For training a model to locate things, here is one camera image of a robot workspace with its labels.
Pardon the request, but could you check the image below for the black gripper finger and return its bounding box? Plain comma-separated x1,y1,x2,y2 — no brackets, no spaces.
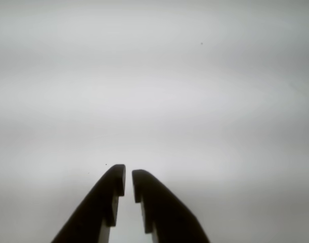
51,164,126,243
131,169,211,243

